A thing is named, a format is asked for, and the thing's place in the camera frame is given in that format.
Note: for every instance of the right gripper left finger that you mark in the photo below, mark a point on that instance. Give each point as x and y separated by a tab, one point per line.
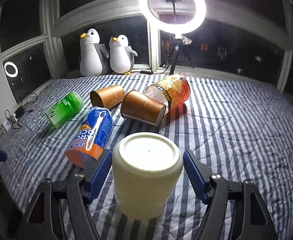
43	218

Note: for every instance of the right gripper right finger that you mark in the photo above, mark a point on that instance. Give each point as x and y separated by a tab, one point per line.
251	218

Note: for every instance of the cream white cup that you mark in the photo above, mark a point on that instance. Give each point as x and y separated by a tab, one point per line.
146	167

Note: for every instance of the green plastic cup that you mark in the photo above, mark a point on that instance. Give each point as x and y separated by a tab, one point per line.
65	109

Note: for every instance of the blue orange soda cup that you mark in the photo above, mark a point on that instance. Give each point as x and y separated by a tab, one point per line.
91	138

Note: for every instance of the slim brown paper cup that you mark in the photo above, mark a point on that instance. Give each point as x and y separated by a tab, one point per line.
108	97

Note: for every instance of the wide brown paper cup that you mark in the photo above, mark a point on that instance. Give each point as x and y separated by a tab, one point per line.
140	107

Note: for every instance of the orange clear snack cup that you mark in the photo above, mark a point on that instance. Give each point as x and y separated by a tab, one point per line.
171	91

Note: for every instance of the white power strip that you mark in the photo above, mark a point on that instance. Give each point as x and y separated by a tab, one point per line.
11	122

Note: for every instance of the large penguin plush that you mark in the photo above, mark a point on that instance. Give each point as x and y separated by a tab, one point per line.
94	60

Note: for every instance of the small penguin plush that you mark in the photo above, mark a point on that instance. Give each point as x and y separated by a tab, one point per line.
122	56

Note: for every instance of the black light tripod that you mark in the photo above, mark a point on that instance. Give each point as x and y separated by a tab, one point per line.
169	59

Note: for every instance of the black inline cable switch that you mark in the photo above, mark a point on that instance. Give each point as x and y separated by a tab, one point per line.
147	72

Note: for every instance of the ring light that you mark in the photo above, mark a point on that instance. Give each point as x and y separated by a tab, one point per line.
179	29

